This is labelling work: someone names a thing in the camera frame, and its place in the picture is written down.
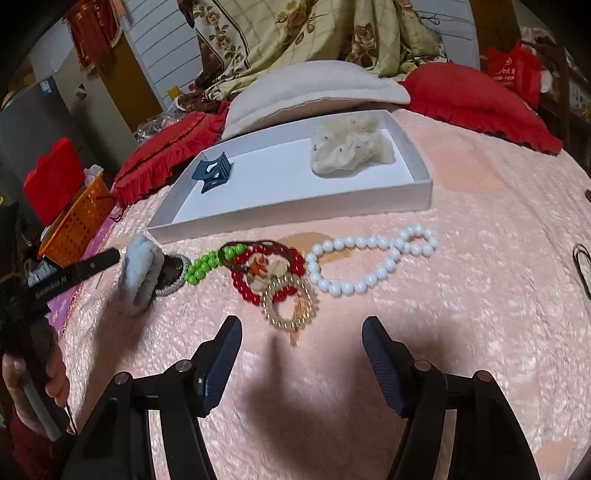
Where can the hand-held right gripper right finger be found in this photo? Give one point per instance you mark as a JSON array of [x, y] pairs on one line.
[[382, 364]]

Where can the person's left forearm red sleeve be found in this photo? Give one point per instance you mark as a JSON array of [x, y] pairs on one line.
[[27, 454]]

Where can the grey fluffy scrunchie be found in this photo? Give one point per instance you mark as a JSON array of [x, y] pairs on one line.
[[136, 272]]

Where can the purple mat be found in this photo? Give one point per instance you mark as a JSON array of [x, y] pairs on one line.
[[69, 300]]

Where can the large red ruffled pillow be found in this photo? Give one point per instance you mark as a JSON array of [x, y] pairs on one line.
[[471, 106]]

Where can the white shallow box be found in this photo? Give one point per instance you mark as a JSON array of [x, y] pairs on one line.
[[272, 184]]

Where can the floral quilt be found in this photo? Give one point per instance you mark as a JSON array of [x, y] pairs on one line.
[[295, 37]]

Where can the grey refrigerator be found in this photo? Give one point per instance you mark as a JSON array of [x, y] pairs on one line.
[[32, 124]]

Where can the small red ruffled pillow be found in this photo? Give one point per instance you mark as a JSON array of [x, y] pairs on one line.
[[157, 157]]

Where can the person's left hand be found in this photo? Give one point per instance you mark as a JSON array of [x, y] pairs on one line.
[[57, 376]]

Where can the red hanging cloth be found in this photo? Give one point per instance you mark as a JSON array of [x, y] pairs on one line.
[[92, 32]]

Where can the plain red bag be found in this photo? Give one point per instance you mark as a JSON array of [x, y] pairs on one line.
[[51, 180]]

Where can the white pillow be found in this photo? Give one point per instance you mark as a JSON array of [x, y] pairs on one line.
[[304, 92]]

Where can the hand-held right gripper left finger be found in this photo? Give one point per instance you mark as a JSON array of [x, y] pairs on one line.
[[222, 367]]

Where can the clear plastic bags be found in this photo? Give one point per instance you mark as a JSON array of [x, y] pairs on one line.
[[152, 127]]

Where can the cream ruffled scrunchie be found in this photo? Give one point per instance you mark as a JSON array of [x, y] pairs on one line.
[[348, 145]]

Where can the wooden shelf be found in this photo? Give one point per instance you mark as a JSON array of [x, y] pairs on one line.
[[570, 92]]

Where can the blue hair claw clip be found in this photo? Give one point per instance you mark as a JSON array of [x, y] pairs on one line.
[[213, 171]]

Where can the white tissue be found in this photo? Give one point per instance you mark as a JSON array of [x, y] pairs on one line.
[[93, 173]]

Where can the red printed tote bag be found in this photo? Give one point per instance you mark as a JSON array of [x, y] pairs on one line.
[[512, 69]]

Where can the orange plastic basket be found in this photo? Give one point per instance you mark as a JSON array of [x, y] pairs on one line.
[[78, 221]]

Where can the pink textured blanket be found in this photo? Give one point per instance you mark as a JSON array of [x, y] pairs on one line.
[[485, 258]]

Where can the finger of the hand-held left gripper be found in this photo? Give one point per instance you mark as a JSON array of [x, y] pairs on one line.
[[94, 263]]

